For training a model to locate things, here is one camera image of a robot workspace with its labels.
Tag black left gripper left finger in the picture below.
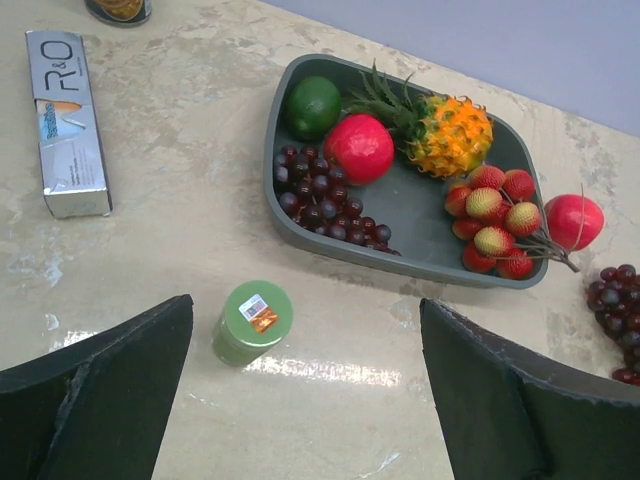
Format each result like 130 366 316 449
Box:
1 295 193 479

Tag red apple on table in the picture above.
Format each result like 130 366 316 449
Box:
544 194 605 251

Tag red apple in tray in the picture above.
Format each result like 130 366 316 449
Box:
323 114 395 186

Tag green lime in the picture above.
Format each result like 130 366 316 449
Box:
284 76 342 140

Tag dark grapes in tray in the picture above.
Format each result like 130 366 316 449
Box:
273 145 399 255

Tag silver R&O toothpaste box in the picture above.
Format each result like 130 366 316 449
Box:
25 30 113 219

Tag green pill bottle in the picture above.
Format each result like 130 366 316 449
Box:
212 280 294 367

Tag tin can with fruit label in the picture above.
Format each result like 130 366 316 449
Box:
84 0 152 27

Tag dark grapes on table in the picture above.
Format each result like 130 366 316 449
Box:
586 264 639 386

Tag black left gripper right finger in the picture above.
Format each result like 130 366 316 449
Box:
420 298 639 480

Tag small orange pineapple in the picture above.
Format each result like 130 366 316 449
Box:
348 67 494 179

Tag red lychee bunch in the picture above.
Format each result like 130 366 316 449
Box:
445 165 586 280

